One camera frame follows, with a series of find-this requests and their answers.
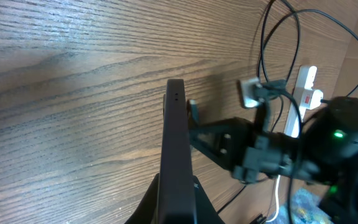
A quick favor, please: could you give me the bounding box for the blue Samsung smartphone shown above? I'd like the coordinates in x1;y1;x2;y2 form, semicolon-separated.
157;79;196;224

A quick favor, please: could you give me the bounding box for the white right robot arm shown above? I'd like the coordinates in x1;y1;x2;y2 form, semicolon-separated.
189;96;358;223

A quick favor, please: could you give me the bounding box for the colourful painted floor mat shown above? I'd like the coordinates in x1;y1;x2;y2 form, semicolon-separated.
267;185;333;224

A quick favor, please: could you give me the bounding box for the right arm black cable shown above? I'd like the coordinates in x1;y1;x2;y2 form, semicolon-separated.
253;79;304;224

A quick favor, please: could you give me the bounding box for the black charging cable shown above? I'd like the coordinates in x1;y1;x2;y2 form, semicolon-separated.
188;0;358;215

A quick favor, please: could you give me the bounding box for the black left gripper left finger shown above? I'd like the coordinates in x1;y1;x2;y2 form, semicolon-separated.
125;174;159;224

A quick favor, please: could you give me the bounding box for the white power strip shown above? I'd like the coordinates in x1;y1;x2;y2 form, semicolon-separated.
284;65;318;138

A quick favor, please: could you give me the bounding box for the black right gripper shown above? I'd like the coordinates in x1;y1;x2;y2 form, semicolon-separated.
189;118;321;183

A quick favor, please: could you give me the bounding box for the white charger plug adapter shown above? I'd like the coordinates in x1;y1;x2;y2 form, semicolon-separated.
293;88;324;110

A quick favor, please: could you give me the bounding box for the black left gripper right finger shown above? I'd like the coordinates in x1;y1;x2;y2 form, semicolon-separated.
193;175;224;224

